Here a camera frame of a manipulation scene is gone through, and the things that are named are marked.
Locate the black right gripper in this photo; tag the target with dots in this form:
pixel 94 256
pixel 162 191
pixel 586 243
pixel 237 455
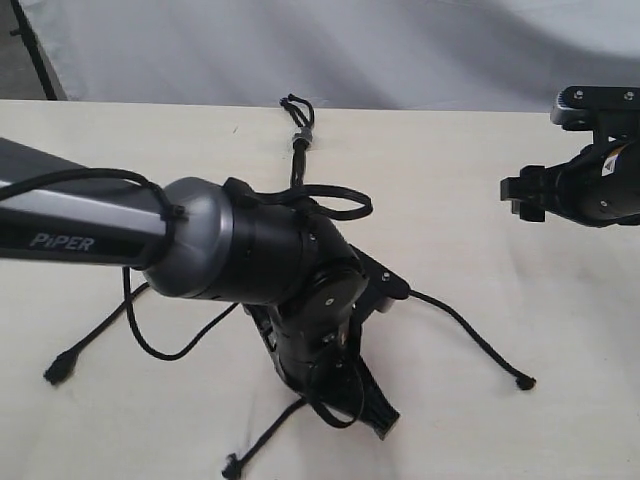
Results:
pixel 601 191

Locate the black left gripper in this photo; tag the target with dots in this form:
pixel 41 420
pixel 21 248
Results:
pixel 311 328

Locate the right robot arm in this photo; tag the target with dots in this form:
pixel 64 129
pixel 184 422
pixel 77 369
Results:
pixel 597 188

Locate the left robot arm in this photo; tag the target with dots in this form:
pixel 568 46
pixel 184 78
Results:
pixel 278 255

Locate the grey backdrop cloth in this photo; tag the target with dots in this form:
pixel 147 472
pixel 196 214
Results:
pixel 417 55

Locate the black stand pole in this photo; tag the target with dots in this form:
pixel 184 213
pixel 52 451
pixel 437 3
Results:
pixel 26 34

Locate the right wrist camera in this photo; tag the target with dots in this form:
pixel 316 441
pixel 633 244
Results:
pixel 610 113

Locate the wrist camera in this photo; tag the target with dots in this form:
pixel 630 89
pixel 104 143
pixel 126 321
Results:
pixel 610 113
pixel 383 289

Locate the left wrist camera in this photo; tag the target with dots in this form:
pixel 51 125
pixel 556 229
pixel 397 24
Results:
pixel 383 289

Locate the grey cable clamp bracket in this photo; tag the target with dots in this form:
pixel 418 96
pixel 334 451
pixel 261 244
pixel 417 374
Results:
pixel 302 139

